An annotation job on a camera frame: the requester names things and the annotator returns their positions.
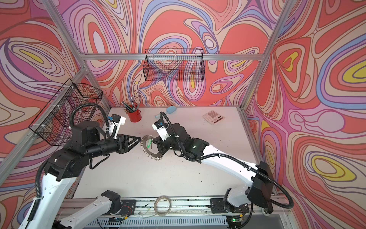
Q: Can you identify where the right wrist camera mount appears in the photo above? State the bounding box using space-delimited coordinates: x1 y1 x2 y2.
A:
152 119 170 142

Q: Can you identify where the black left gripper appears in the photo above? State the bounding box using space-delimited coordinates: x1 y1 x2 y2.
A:
87 134 143 160

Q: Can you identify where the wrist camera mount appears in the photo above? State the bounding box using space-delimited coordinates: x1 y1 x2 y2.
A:
152 119 170 142
107 114 126 139

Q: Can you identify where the aluminium frame post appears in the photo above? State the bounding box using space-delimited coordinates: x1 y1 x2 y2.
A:
42 0 115 108

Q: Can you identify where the coiled clear cable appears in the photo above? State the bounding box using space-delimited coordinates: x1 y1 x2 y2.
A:
153 195 173 217

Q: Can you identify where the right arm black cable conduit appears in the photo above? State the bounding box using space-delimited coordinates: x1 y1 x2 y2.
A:
159 111 295 209

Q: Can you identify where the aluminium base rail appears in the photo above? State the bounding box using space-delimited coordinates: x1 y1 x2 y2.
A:
57 196 289 229

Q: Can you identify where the green tagged key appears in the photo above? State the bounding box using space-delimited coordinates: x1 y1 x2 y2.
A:
147 139 152 148

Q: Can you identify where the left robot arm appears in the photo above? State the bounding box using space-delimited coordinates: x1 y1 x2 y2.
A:
20 121 142 229

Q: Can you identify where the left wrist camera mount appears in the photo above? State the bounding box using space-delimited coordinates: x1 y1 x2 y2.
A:
107 114 126 139

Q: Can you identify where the black wire basket back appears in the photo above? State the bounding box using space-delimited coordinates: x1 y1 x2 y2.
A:
143 48 205 82

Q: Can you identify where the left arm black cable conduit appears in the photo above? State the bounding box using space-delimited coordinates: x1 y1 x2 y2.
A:
69 102 111 129

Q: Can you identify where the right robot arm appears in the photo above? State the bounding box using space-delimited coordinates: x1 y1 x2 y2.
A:
152 121 274 214

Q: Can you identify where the red metal pencil bucket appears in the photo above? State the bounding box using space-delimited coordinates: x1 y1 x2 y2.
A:
127 106 142 123

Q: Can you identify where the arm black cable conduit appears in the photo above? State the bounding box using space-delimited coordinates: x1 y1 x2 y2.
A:
69 102 111 129
159 111 295 209

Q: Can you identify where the black wire basket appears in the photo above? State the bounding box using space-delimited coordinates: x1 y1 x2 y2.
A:
29 79 103 147
143 48 205 82

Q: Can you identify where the light blue spatula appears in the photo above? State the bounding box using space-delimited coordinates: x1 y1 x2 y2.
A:
155 106 177 119

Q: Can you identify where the black wire basket left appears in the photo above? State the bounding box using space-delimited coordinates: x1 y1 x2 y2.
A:
29 79 103 147

